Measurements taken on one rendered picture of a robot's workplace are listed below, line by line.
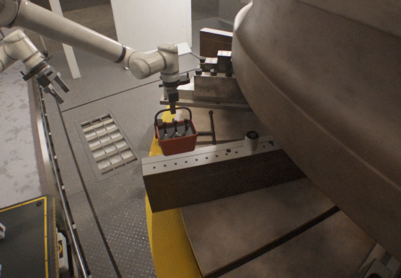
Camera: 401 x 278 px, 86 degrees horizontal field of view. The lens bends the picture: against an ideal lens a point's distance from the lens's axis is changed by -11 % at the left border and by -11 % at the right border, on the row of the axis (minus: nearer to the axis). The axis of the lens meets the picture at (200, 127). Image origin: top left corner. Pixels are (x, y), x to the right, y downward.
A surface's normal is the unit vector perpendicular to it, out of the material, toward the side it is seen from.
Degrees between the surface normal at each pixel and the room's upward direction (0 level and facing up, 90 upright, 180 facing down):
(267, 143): 0
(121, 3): 90
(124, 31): 90
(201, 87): 90
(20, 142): 0
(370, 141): 38
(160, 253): 0
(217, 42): 90
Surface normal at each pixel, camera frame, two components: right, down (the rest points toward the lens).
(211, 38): -0.51, 0.55
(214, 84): -0.14, 0.63
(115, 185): 0.00, -0.77
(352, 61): -0.93, 0.23
